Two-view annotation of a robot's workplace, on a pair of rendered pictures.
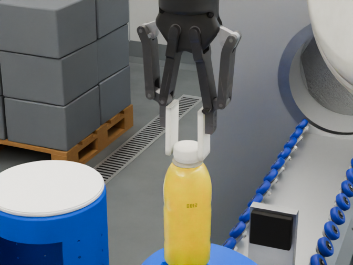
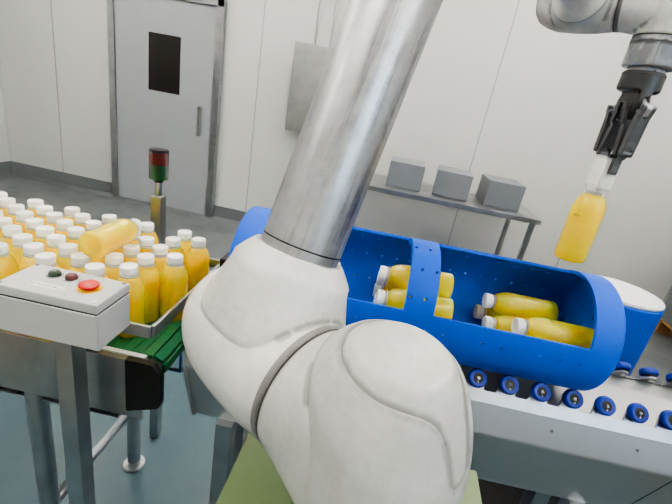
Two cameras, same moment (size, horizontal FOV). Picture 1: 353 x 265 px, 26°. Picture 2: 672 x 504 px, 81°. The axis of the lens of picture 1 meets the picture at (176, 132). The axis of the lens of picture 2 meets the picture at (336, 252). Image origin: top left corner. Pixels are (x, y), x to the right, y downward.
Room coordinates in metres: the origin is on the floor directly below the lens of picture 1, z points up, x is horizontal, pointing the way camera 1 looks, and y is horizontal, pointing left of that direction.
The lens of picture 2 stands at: (0.15, -0.70, 1.51)
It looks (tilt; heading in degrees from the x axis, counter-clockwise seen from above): 21 degrees down; 72
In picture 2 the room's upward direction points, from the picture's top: 11 degrees clockwise
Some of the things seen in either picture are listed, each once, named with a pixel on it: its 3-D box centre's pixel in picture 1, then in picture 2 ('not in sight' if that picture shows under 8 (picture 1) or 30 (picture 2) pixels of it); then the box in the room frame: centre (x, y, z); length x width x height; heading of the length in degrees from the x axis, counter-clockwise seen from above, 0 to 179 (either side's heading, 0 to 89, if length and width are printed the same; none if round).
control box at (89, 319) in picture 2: not in sight; (66, 305); (-0.13, 0.08, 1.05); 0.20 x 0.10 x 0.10; 159
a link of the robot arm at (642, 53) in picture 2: not in sight; (651, 56); (0.93, -0.02, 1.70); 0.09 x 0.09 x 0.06
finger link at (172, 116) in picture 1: (172, 127); (597, 171); (0.94, 0.01, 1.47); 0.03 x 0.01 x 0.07; 159
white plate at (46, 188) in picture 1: (45, 186); (620, 291); (1.62, 0.31, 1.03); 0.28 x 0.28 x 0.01
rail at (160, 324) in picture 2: not in sight; (193, 292); (0.10, 0.30, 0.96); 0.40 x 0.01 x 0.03; 69
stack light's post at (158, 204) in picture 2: not in sight; (156, 329); (-0.06, 0.75, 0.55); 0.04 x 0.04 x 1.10; 69
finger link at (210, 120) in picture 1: (217, 115); (618, 162); (0.92, -0.05, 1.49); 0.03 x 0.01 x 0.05; 69
